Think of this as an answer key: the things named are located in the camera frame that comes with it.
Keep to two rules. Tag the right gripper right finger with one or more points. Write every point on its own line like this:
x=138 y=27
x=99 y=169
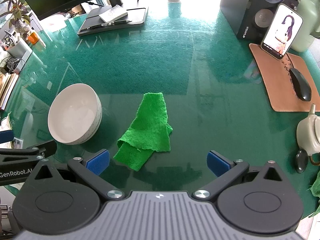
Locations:
x=228 y=173

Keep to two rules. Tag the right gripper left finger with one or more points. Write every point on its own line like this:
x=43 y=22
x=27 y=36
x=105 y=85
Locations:
x=88 y=171

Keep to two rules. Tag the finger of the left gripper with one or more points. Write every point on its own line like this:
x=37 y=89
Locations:
x=40 y=151

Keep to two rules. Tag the white ceramic bowl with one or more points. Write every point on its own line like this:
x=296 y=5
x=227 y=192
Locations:
x=75 y=114

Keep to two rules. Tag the green cleaning cloth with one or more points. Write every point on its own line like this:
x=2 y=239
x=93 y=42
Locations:
x=148 y=133

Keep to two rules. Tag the cream ceramic teapot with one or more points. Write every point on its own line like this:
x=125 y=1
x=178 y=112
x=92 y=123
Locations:
x=308 y=134

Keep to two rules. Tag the grey box on side desk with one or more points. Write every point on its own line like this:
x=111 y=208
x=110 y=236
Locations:
x=21 y=51

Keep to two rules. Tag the brown leather mouse pad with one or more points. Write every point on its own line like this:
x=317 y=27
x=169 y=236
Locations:
x=278 y=83

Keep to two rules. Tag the black computer mouse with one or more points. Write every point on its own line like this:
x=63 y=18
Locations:
x=301 y=85

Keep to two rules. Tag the potted plant with red leaves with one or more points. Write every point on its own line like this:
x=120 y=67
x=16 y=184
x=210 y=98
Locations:
x=16 y=14

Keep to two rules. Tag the black pen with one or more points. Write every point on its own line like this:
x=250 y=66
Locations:
x=108 y=24

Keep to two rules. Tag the black laptop stand tray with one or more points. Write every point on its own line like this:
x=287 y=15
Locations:
x=135 y=18

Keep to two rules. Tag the white notebook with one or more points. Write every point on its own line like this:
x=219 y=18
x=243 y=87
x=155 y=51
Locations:
x=113 y=14

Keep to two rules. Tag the smartphone with lit screen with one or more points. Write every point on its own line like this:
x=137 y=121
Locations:
x=281 y=32

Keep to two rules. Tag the black speaker with blue knob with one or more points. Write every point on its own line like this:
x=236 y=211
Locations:
x=258 y=17

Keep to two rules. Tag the pale green kettle jug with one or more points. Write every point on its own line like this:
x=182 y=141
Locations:
x=309 y=31

